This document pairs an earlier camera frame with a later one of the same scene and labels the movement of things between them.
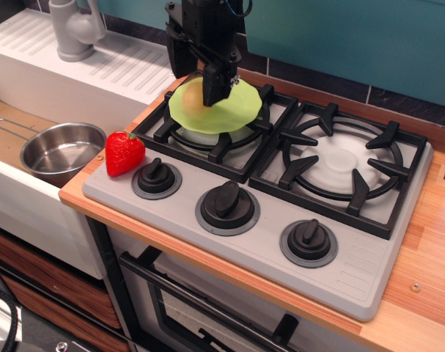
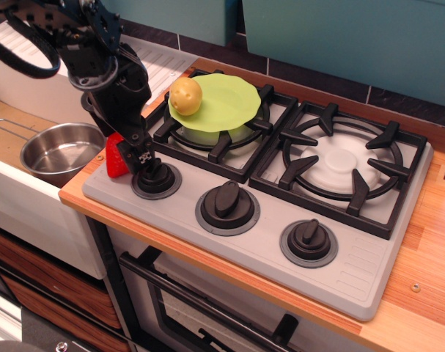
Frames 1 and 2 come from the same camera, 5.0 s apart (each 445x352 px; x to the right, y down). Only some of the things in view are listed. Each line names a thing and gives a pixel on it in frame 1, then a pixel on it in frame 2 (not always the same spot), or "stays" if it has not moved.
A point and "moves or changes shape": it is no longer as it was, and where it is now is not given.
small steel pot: (56, 154) stays
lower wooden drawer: (87, 333) stays
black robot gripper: (210, 31) -> (118, 90)
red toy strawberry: (124, 152) stays
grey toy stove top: (331, 260) stays
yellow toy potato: (193, 97) moves or changes shape
